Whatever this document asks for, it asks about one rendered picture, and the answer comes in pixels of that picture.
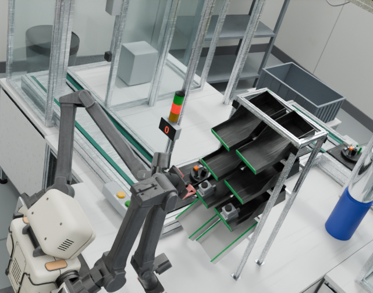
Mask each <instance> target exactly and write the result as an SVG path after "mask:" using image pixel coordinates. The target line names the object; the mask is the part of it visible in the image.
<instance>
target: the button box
mask: <svg viewBox="0 0 373 293"><path fill-rule="evenodd" d="M119 191H123V192H124V193H125V191H124V190H123V189H122V188H121V187H120V186H119V184H118V183H117V182H116V181H112V182H110V183H106V184H104V185H103V189H102V194H103V195H104V196H105V197H106V199H107V200H108V201H109V202H110V203H111V204H112V205H113V207H114V208H115V209H116V210H117V211H118V212H119V213H120V214H121V216H122V217H123V218H124V216H125V214H126V212H127V209H128V207H127V206H126V205H125V203H126V201H128V200H130V197H129V196H128V194H127V193H125V197H124V198H119V197H118V196H117V193H118V192H119Z"/></svg>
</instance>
